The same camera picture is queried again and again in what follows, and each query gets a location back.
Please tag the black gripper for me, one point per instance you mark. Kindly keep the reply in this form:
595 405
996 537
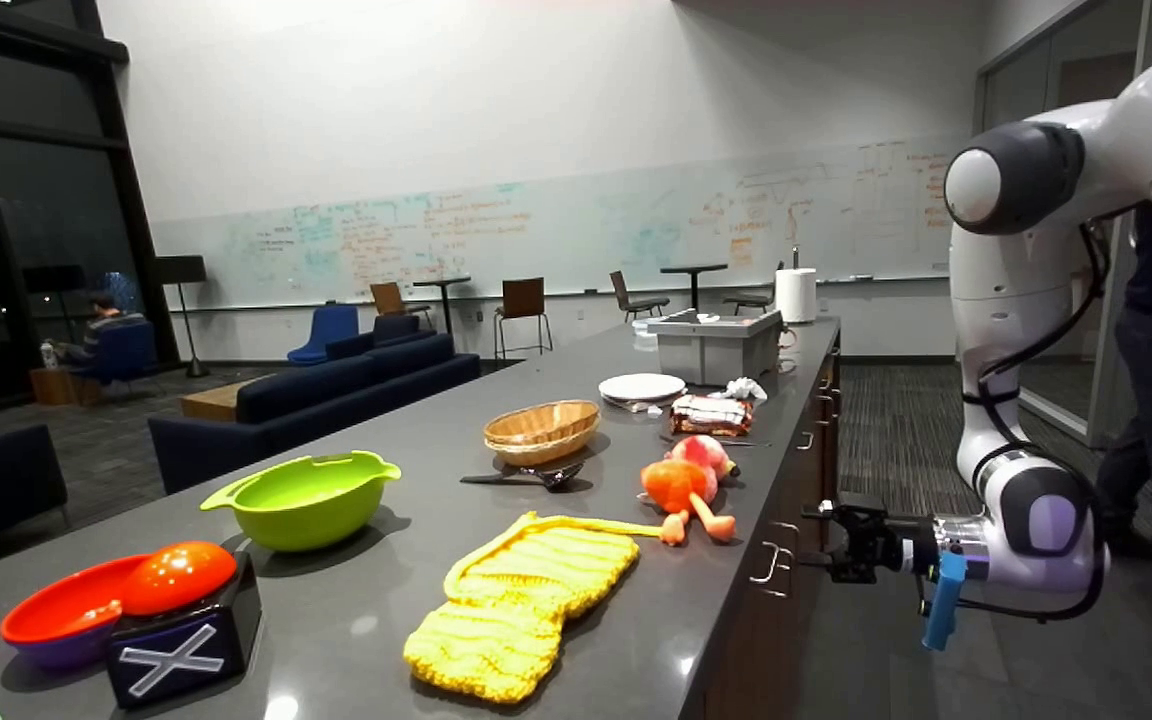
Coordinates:
896 546

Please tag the brown wooden drawer front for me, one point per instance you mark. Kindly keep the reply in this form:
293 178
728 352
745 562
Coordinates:
755 612

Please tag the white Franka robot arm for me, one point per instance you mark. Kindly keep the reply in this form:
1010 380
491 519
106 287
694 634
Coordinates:
1019 293

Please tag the rubber chicken toy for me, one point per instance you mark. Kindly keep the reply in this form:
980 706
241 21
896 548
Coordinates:
682 482

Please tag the white crumpled wrapper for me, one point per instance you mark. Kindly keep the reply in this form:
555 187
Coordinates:
745 391

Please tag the wrapped sandwich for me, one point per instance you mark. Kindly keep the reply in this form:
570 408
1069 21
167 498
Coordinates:
711 416

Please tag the grey metal bin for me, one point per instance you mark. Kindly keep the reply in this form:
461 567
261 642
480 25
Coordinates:
723 348

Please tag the white plate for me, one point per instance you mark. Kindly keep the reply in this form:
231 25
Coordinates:
642 384

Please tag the white paper towel roll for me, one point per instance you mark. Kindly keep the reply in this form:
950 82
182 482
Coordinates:
796 293

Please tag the large yellow knitted cloth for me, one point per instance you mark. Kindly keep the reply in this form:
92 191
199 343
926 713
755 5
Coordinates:
548 562

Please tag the black spoon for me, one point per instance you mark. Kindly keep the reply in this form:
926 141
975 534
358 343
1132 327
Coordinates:
557 475

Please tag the black rectangular table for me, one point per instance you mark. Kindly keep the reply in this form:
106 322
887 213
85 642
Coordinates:
694 269

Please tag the wicker basket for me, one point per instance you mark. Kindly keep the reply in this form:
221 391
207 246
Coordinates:
543 428

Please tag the brown chair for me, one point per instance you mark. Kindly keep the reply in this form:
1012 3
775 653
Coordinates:
520 300
626 293
388 300

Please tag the small yellow knitted square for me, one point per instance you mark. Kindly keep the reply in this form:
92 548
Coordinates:
480 653

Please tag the round black table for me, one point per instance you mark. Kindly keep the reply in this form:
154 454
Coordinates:
441 280

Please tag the lime green bowl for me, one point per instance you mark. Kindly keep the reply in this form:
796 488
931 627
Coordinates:
300 515

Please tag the dark blue long sofa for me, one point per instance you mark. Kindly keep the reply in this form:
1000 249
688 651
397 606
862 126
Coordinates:
320 393

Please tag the blue armchair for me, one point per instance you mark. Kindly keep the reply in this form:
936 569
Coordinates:
326 331

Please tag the wooden coffee table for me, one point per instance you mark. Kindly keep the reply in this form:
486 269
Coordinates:
221 396

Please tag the black box with white X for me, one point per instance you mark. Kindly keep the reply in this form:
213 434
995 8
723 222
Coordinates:
182 647

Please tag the black music stand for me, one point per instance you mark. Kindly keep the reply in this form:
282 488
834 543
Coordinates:
182 269

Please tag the seated person in blue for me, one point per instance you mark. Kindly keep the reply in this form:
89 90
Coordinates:
116 343

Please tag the red plastic bowl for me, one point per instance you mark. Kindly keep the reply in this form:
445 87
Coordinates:
60 606

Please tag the purple plastic bowl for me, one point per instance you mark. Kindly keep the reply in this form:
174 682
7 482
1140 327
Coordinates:
60 653

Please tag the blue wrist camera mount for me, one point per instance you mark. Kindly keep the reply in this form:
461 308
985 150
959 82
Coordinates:
944 600

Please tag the wall whiteboard with writing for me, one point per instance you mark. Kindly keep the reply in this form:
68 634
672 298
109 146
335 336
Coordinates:
536 226

